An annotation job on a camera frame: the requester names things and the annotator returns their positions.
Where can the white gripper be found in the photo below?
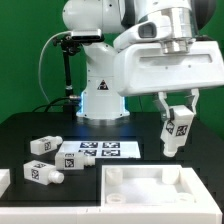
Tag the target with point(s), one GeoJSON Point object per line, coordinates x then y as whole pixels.
{"type": "Point", "coordinates": [143, 69]}

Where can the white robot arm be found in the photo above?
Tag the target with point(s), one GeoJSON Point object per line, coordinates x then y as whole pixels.
{"type": "Point", "coordinates": [100, 100]}

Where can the white sheet with tags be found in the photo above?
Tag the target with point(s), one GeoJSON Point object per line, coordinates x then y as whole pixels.
{"type": "Point", "coordinates": [103, 149]}

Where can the white corner fence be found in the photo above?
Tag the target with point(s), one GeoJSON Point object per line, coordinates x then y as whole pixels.
{"type": "Point", "coordinates": [203, 211]}

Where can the white block left edge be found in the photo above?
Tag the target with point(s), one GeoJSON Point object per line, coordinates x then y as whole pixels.
{"type": "Point", "coordinates": [4, 180]}

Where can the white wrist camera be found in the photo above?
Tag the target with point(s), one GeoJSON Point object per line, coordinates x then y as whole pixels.
{"type": "Point", "coordinates": [155, 29]}

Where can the grey camera on stand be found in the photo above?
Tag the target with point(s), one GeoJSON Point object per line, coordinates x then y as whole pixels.
{"type": "Point", "coordinates": [87, 36]}

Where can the black camera stand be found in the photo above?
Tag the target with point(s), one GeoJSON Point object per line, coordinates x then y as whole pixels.
{"type": "Point", "coordinates": [69, 48]}

